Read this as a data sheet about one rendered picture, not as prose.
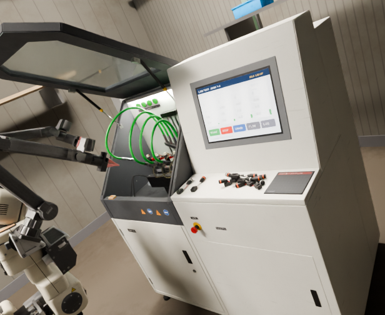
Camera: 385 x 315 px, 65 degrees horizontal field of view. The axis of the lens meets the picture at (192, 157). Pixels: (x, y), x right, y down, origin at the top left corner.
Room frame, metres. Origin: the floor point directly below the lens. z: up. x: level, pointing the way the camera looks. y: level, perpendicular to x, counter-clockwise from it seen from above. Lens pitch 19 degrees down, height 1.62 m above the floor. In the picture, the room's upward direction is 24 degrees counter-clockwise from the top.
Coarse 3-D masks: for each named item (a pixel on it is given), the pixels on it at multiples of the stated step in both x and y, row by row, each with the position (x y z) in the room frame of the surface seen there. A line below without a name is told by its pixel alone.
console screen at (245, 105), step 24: (240, 72) 1.33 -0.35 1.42; (264, 72) 1.25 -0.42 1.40; (192, 96) 1.54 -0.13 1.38; (216, 96) 1.43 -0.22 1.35; (240, 96) 1.33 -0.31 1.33; (264, 96) 1.25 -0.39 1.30; (216, 120) 1.43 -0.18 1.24; (240, 120) 1.34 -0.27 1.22; (264, 120) 1.25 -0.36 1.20; (216, 144) 1.44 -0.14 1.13; (240, 144) 1.34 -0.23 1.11
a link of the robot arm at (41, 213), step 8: (0, 136) 1.15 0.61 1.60; (0, 168) 1.14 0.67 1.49; (0, 176) 1.14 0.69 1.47; (8, 176) 1.16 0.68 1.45; (0, 184) 1.15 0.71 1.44; (8, 184) 1.16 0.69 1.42; (16, 184) 1.18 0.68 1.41; (24, 184) 1.22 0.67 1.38; (16, 192) 1.18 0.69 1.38; (24, 192) 1.20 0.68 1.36; (32, 192) 1.23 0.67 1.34; (24, 200) 1.20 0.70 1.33; (32, 200) 1.22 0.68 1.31; (40, 200) 1.24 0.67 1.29; (32, 208) 1.22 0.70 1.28; (40, 208) 1.21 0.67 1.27; (48, 208) 1.24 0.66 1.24; (56, 208) 1.27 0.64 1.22; (40, 216) 1.23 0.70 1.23; (48, 216) 1.24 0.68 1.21
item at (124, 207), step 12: (108, 204) 1.85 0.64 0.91; (120, 204) 1.76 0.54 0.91; (132, 204) 1.66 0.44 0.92; (144, 204) 1.58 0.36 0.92; (156, 204) 1.51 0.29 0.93; (168, 204) 1.44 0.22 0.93; (120, 216) 1.81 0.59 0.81; (132, 216) 1.71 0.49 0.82; (144, 216) 1.62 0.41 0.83; (156, 216) 1.55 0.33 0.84; (168, 216) 1.47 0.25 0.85
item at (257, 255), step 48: (240, 48) 1.34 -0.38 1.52; (288, 48) 1.18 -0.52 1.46; (288, 96) 1.18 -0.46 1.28; (192, 144) 1.56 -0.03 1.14; (288, 144) 1.17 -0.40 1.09; (336, 144) 1.26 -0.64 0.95; (336, 192) 1.14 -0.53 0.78; (192, 240) 1.40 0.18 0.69; (240, 240) 1.17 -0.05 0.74; (288, 240) 1.00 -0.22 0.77; (336, 240) 1.04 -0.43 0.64; (240, 288) 1.27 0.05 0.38; (288, 288) 1.06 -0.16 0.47; (336, 288) 0.94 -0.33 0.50
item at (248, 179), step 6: (228, 174) 1.29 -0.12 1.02; (234, 174) 1.23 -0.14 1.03; (252, 174) 1.18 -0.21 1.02; (264, 174) 1.18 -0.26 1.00; (222, 180) 1.26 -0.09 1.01; (234, 180) 1.22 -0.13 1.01; (240, 180) 1.20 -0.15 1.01; (246, 180) 1.19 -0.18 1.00; (252, 180) 1.17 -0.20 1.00; (258, 180) 1.15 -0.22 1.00; (240, 186) 1.19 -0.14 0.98; (258, 186) 1.11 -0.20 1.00
